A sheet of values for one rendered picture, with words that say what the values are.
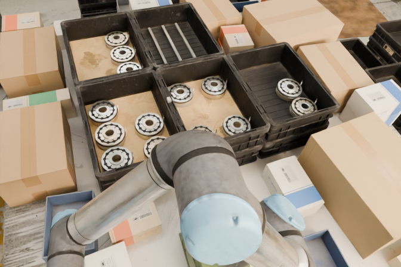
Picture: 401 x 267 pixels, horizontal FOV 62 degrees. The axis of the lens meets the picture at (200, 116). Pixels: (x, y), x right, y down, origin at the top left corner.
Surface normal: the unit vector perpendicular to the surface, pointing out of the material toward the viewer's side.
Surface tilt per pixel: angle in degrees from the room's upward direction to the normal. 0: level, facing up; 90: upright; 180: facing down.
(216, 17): 0
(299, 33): 0
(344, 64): 0
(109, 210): 53
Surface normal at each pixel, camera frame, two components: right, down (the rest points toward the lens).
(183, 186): -0.76, -0.33
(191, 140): -0.37, -0.72
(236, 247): 0.15, 0.61
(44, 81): 0.32, 0.75
